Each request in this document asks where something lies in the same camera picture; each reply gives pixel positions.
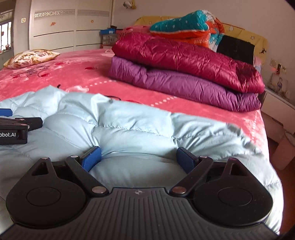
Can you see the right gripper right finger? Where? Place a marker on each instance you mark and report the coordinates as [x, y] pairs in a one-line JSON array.
[[196, 169]]

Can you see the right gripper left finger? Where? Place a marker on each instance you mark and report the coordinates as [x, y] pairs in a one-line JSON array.
[[81, 166]]

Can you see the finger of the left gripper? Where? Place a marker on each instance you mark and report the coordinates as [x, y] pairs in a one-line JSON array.
[[32, 122], [6, 112]]

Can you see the light blue down jacket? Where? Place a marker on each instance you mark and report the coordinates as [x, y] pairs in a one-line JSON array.
[[138, 143]]

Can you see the floral cushion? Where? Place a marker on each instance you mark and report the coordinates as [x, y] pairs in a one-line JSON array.
[[30, 58]]

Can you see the pink floral bed blanket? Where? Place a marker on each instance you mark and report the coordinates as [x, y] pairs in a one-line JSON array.
[[87, 71]]

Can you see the folded purple down jacket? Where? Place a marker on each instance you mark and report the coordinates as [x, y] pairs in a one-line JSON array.
[[182, 85]]

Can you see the white wardrobe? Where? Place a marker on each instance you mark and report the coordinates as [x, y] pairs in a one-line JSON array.
[[69, 25]]

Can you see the white bedside table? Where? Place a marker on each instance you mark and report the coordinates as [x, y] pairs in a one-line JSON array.
[[278, 115]]

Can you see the folded crimson down jacket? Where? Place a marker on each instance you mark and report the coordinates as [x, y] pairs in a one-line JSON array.
[[161, 53]]

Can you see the blue storage boxes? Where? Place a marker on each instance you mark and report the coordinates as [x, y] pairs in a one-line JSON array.
[[109, 36]]

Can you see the framed photo on nightstand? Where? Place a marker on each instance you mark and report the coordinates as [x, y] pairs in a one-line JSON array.
[[279, 84]]

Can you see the black folded garment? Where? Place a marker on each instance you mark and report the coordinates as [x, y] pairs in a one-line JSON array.
[[236, 49]]

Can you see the teal orange folded quilt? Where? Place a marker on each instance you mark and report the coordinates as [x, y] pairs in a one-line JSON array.
[[200, 27]]

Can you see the yellow headboard cover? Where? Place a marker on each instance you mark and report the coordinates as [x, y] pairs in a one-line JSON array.
[[259, 42]]

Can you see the pink folded pillows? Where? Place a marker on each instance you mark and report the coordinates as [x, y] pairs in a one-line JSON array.
[[133, 29]]

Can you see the wall socket with charger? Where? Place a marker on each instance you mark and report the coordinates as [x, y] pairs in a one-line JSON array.
[[277, 67]]

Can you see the wall lamp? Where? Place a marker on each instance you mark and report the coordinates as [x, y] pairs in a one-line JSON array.
[[129, 4]]

